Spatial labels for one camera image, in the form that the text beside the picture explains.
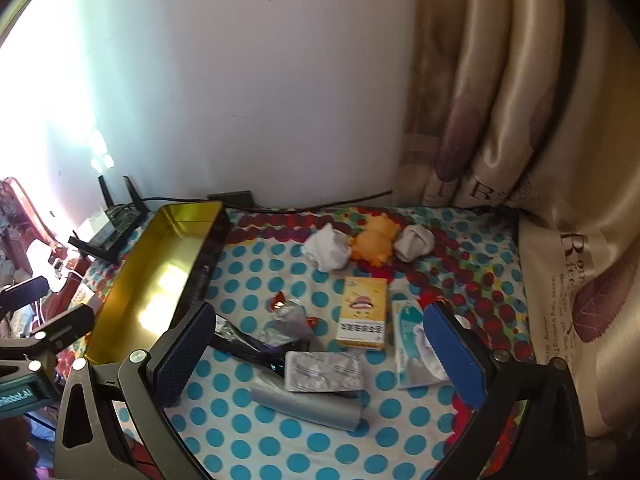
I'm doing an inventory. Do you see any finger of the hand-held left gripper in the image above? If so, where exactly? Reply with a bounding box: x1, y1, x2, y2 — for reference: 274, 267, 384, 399
22, 304, 96, 356
0, 279, 49, 313

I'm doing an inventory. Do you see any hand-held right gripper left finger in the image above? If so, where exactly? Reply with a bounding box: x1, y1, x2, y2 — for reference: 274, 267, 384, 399
52, 301, 217, 480

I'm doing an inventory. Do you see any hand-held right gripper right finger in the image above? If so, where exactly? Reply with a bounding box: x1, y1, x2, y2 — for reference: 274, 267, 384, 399
422, 301, 590, 480

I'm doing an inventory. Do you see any teal tissue packet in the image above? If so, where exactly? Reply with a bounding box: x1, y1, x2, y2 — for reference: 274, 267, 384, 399
391, 300, 452, 390

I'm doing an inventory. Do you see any gold metal tin box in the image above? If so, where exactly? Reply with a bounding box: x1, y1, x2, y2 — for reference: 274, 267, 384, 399
82, 201, 231, 367

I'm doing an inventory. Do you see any grey garbage bag roll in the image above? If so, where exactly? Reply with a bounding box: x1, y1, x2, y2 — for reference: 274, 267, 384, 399
250, 375, 364, 431

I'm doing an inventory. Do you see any white sock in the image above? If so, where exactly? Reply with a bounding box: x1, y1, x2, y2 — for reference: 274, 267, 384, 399
302, 223, 352, 274

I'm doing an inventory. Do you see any black glossy pen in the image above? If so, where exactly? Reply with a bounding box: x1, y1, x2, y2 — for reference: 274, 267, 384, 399
212, 330, 311, 377

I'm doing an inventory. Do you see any red wooden furniture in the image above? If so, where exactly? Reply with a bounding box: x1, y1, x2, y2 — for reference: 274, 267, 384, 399
0, 177, 68, 293

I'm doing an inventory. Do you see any white small box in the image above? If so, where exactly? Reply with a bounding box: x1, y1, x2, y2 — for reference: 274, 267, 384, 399
75, 207, 119, 241

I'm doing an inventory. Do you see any yellow medicine box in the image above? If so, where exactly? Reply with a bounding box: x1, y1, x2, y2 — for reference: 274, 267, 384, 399
336, 276, 389, 351

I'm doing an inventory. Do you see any black router with antennas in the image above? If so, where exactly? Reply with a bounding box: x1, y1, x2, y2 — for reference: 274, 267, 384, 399
67, 175, 151, 264

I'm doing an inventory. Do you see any silver red candy wrapper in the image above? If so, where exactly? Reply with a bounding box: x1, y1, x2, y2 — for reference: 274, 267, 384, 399
264, 292, 319, 347

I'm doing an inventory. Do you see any grey-white rolled sock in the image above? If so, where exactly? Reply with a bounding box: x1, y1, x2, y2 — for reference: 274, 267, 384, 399
395, 225, 435, 263

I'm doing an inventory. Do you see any polka-dot printed cloth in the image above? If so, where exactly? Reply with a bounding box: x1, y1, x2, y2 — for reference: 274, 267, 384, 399
55, 202, 538, 480

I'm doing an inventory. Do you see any silver blister pack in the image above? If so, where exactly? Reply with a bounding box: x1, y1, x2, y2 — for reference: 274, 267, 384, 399
284, 351, 365, 394

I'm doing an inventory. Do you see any orange plastic toy figure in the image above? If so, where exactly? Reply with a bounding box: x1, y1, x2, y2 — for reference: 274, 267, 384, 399
349, 213, 401, 267

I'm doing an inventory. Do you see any beige printed curtain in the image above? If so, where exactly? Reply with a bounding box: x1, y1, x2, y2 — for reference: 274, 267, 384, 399
392, 0, 640, 437

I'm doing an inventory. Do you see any black power cable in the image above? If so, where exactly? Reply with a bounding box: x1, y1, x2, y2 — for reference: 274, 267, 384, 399
220, 190, 394, 212

